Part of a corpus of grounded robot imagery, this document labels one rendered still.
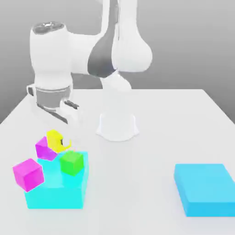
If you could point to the large cyan box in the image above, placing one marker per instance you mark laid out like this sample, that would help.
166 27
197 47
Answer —
55 197

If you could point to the small green cube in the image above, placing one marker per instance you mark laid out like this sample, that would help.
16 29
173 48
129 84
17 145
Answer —
71 163

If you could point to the small magenta cube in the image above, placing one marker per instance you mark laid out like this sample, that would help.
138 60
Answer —
43 151
27 174

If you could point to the small yellow cube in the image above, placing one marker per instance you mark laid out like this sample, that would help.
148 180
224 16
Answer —
54 140

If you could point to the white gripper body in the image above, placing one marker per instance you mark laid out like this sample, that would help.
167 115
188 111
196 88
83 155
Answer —
55 122

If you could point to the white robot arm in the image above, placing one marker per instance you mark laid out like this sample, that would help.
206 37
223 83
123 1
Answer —
53 55

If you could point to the large blue box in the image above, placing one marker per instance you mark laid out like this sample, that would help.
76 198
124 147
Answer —
203 185

